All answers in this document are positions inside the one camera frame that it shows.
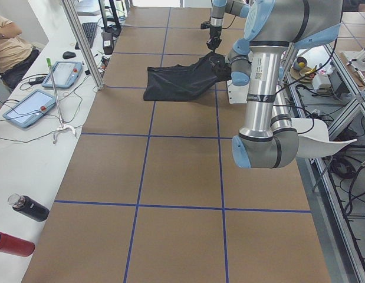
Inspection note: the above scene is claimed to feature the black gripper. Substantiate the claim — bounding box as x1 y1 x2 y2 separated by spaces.
206 25 222 52
210 57 231 80

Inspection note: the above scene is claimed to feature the black graphic t-shirt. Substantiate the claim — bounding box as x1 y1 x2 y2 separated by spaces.
143 52 227 102

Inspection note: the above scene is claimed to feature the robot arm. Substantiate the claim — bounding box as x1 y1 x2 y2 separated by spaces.
200 0 250 52
207 1 343 168

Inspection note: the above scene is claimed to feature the fruit bowl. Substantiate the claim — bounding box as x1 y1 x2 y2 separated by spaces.
290 57 317 83

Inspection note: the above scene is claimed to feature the white chair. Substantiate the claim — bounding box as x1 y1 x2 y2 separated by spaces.
292 118 357 159

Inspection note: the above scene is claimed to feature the black keyboard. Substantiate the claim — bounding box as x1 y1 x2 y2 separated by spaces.
82 22 98 48

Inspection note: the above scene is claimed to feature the black computer mouse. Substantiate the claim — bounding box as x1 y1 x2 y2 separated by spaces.
62 51 76 60

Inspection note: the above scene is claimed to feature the far teach pendant tablet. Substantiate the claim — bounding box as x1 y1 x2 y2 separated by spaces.
51 61 83 89

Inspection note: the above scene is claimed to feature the teach pendant tablet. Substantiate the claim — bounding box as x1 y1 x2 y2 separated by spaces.
51 61 83 89
2 90 55 129

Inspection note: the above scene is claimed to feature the green tipped grabber stick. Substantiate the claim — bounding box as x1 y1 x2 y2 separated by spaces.
47 58 77 144

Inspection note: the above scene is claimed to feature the near teach pendant tablet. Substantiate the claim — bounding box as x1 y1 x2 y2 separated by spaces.
2 90 55 129

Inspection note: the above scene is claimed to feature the seated person beige shirt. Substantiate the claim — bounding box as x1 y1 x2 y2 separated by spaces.
0 16 40 90

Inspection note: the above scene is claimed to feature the black water bottle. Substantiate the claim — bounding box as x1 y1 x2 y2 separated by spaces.
7 193 50 222

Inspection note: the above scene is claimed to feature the red water bottle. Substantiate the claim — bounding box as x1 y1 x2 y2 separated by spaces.
0 232 35 257

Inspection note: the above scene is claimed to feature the white camera mast base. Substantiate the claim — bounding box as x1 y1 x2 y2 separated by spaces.
226 80 249 104

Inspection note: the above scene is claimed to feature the aluminium frame post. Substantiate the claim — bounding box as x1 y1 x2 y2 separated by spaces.
61 0 104 90

